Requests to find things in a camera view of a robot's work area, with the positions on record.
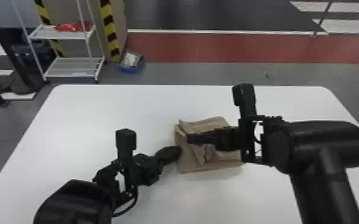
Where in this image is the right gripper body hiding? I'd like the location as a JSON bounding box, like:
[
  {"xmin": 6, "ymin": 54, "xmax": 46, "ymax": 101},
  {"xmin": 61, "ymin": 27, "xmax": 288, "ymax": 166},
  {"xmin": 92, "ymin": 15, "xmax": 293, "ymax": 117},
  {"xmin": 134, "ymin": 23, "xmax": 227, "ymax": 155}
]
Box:
[{"xmin": 215, "ymin": 126, "xmax": 243, "ymax": 154}]

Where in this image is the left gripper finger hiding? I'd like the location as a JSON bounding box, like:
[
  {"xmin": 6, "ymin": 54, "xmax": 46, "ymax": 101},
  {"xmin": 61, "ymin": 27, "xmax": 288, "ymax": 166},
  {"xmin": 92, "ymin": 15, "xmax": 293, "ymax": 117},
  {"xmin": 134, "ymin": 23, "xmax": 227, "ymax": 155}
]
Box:
[{"xmin": 154, "ymin": 145, "xmax": 183, "ymax": 167}]

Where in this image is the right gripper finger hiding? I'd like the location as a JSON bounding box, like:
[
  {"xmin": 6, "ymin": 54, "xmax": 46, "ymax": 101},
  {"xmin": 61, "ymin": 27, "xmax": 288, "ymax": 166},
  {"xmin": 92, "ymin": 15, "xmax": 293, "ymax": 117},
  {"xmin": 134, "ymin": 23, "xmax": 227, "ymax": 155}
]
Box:
[{"xmin": 185, "ymin": 128, "xmax": 221, "ymax": 147}]

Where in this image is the white wire rack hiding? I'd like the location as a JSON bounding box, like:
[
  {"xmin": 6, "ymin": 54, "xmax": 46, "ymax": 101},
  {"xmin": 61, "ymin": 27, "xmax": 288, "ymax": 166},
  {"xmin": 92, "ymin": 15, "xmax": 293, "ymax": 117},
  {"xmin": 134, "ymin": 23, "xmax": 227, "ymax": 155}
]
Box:
[{"xmin": 10, "ymin": 0, "xmax": 106, "ymax": 84}]

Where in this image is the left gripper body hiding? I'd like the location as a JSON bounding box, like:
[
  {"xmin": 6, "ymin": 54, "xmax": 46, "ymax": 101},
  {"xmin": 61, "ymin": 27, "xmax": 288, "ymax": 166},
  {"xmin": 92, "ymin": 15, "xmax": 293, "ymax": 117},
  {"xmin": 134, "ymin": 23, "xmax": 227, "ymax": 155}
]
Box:
[{"xmin": 132, "ymin": 153, "xmax": 165, "ymax": 187}]

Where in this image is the beige towel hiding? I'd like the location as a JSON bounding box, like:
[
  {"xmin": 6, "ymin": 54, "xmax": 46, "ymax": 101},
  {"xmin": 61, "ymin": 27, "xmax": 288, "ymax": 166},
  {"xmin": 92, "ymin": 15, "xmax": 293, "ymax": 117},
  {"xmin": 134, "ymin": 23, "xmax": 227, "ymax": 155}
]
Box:
[{"xmin": 173, "ymin": 116, "xmax": 245, "ymax": 174}]

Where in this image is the yellow black striped post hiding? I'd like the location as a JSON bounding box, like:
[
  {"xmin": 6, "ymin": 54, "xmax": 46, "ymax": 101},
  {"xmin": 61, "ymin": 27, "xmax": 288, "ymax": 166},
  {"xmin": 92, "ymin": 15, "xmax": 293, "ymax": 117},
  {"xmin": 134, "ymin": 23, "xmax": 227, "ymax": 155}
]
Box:
[
  {"xmin": 34, "ymin": 0, "xmax": 65, "ymax": 58},
  {"xmin": 99, "ymin": 0, "xmax": 123, "ymax": 63}
]

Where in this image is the black cable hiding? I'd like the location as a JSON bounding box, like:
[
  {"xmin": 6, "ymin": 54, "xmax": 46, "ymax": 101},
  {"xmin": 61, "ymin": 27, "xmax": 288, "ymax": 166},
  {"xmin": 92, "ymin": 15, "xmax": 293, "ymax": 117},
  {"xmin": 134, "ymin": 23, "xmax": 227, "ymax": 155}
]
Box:
[{"xmin": 112, "ymin": 184, "xmax": 139, "ymax": 219}]

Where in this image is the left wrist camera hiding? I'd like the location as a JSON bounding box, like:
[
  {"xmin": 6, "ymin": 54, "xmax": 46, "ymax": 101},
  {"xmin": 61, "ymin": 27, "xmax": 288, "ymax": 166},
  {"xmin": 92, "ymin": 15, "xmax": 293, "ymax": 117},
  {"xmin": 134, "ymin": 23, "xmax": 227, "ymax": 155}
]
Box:
[{"xmin": 115, "ymin": 127, "xmax": 137, "ymax": 163}]

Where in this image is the red snack packet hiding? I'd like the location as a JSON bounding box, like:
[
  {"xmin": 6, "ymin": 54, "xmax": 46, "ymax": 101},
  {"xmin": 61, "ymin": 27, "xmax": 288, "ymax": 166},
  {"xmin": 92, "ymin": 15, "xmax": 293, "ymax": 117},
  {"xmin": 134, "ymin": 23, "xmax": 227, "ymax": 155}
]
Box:
[{"xmin": 54, "ymin": 21, "xmax": 92, "ymax": 33}]

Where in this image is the blue basket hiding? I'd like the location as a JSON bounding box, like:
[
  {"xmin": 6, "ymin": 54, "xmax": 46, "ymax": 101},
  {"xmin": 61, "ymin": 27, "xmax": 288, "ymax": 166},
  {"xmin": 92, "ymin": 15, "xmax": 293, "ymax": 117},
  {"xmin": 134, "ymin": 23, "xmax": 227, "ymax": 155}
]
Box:
[{"xmin": 118, "ymin": 51, "xmax": 146, "ymax": 74}]

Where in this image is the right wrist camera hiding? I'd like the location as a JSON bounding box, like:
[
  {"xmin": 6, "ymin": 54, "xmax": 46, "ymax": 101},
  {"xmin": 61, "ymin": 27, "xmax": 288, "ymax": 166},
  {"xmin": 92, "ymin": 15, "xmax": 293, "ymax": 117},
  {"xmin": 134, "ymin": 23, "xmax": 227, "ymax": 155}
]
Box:
[{"xmin": 231, "ymin": 82, "xmax": 258, "ymax": 164}]

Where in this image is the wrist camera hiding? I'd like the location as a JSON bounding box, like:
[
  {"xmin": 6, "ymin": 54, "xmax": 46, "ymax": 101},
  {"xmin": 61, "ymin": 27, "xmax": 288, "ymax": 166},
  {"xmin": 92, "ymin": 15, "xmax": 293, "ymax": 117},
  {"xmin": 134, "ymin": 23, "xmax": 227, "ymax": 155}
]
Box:
[
  {"xmin": 231, "ymin": 82, "xmax": 258, "ymax": 164},
  {"xmin": 115, "ymin": 127, "xmax": 137, "ymax": 163}
]

